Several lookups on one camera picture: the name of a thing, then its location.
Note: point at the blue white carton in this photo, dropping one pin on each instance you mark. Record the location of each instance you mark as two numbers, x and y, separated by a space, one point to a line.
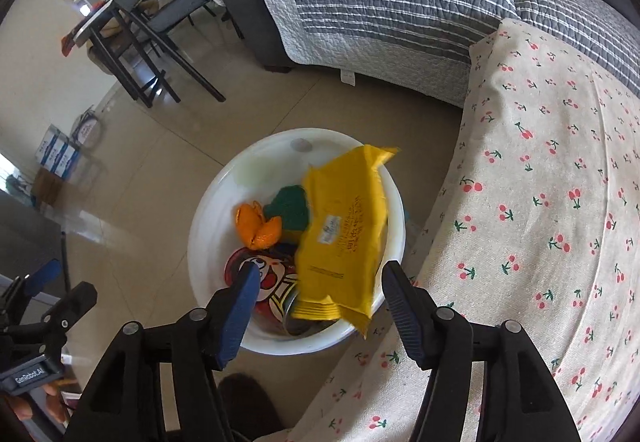
49 146
70 161

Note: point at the dining table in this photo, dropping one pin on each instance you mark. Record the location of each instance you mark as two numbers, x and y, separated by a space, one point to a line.
87 24

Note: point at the red cartoon milk can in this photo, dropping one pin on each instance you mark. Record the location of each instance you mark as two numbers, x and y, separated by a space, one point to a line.
265 277

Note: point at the orange peel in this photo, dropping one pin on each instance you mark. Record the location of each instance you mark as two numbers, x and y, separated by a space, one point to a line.
257 227

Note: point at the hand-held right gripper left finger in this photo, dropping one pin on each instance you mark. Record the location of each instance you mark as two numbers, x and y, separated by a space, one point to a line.
239 312

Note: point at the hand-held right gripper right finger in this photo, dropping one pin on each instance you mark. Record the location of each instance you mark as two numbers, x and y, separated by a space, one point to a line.
400 312

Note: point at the person's left hand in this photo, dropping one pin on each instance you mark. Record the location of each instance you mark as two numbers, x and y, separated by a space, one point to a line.
52 399

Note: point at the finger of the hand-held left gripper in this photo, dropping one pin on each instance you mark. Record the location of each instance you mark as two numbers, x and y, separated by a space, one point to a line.
42 274
70 312

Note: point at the white plastic bin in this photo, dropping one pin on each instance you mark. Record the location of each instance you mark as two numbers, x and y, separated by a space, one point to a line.
230 182

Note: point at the cherry print tablecloth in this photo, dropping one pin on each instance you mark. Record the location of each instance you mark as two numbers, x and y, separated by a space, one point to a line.
540 222

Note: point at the yellow snack packet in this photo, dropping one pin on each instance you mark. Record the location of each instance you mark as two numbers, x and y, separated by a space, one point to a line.
345 232

